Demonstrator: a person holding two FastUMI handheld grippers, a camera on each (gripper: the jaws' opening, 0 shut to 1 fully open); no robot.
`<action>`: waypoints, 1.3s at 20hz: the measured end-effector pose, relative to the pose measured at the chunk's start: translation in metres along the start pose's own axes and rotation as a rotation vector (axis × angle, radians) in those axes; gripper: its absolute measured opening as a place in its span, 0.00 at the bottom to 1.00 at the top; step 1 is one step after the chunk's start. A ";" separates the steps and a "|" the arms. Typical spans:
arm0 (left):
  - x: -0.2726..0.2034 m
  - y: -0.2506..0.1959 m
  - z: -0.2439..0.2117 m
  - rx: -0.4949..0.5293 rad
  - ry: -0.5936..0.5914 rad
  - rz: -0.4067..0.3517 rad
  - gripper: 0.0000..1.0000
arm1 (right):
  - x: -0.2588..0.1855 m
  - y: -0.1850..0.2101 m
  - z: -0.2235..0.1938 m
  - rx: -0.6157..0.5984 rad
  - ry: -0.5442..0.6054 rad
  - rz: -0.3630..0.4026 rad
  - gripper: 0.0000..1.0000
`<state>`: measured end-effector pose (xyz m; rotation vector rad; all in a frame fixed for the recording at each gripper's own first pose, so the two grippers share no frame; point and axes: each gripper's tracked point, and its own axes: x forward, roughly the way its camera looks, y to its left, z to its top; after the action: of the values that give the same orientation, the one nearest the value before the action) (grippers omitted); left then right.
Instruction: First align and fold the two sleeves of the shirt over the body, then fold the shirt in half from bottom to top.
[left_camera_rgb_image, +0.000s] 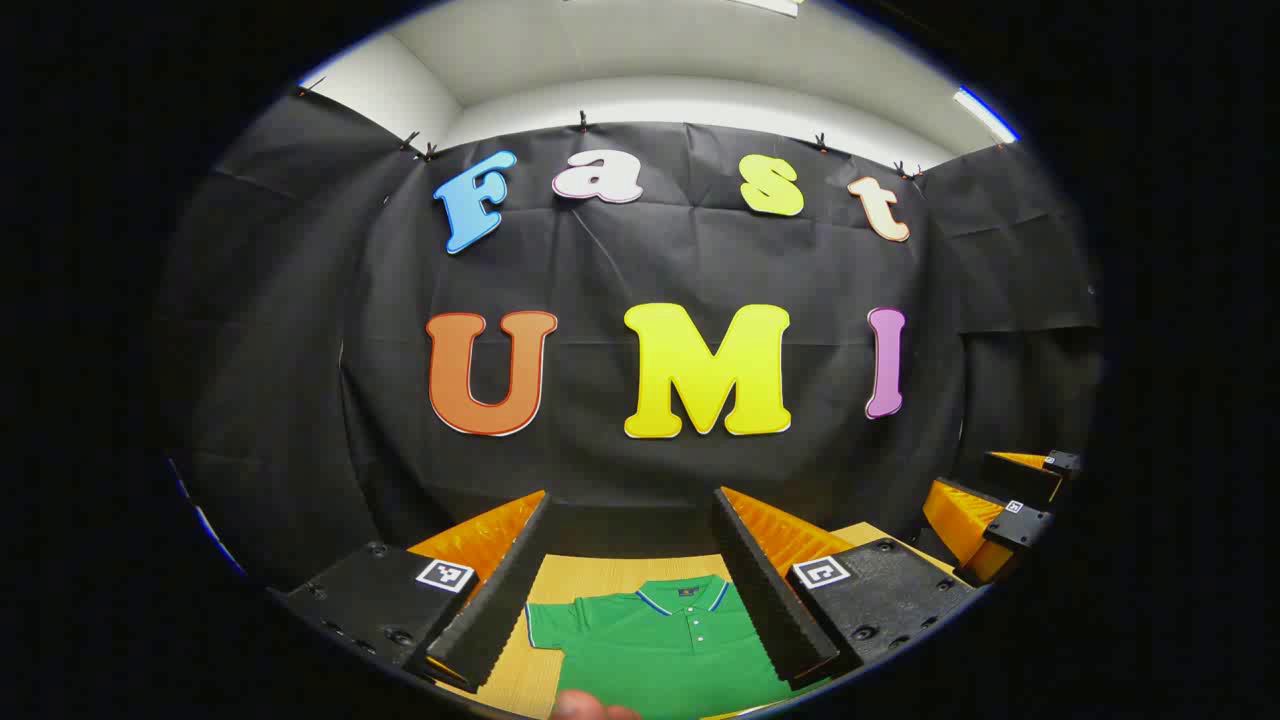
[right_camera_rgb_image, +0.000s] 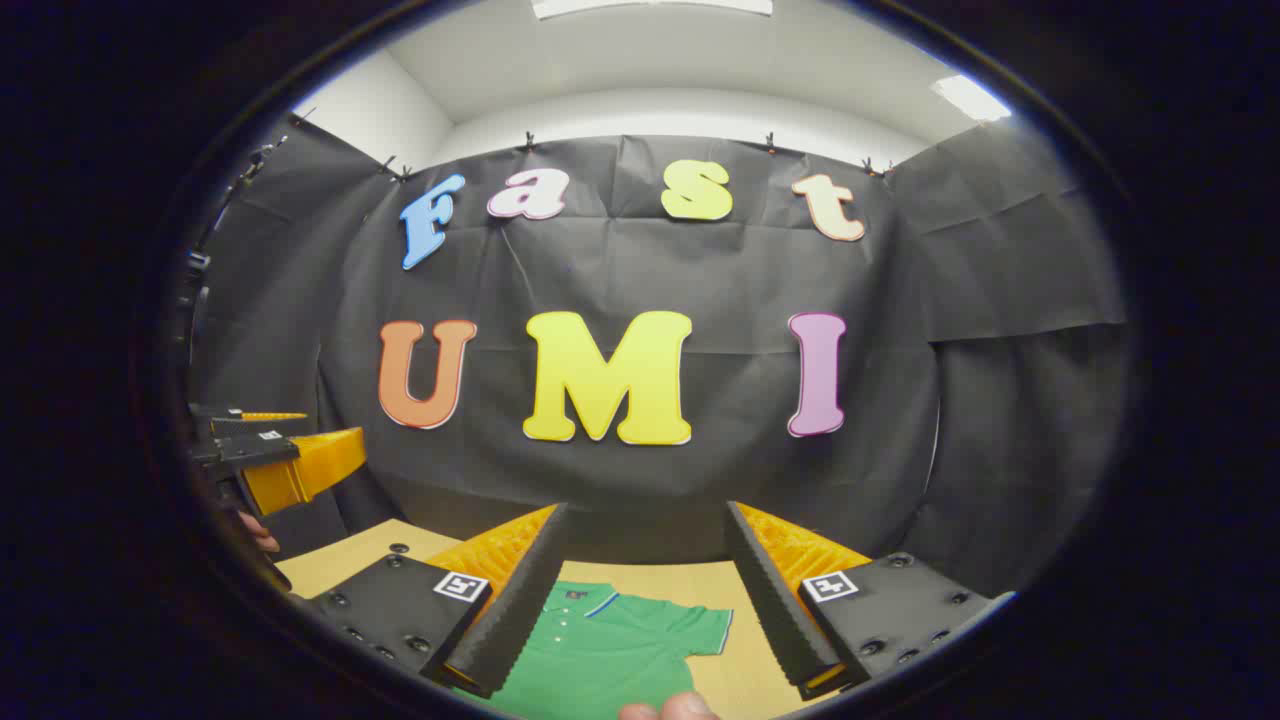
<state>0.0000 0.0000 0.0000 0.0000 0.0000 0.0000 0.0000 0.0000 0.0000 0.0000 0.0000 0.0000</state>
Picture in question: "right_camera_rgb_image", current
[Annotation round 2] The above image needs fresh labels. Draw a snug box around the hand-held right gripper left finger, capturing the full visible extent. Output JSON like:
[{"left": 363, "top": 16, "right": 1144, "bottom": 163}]
[{"left": 300, "top": 502, "right": 571, "bottom": 699}]

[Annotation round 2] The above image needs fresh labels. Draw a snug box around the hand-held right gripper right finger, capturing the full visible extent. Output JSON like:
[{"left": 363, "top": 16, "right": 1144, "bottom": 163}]
[{"left": 724, "top": 500, "right": 1016, "bottom": 701}]

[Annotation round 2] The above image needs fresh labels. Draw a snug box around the green T-shirt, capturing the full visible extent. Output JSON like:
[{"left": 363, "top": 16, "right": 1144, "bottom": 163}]
[{"left": 455, "top": 580, "right": 734, "bottom": 720}]

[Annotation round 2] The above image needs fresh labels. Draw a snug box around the black backdrop cloth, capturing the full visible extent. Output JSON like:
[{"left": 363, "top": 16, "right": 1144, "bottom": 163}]
[{"left": 185, "top": 115, "right": 1136, "bottom": 601}]

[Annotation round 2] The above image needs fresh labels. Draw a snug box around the square ceiling light panel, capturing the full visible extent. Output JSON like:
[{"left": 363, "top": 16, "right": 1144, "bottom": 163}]
[{"left": 930, "top": 74, "right": 1013, "bottom": 124}]

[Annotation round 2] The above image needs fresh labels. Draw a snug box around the long ceiling light panel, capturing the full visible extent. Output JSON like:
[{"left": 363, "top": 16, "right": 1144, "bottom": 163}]
[{"left": 530, "top": 0, "right": 774, "bottom": 21}]

